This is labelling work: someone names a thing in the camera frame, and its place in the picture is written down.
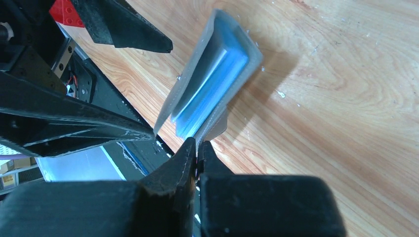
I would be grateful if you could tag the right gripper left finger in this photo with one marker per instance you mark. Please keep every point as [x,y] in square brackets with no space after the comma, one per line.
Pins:
[159,205]

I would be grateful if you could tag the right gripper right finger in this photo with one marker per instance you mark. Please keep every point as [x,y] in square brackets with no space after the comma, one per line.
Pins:
[239,205]

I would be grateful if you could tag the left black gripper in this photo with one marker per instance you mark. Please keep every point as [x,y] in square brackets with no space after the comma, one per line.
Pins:
[47,84]

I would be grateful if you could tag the grey card holder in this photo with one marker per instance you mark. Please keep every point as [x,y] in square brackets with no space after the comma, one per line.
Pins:
[223,60]

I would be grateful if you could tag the red toy brick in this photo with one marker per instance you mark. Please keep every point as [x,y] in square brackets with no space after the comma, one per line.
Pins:
[64,12]

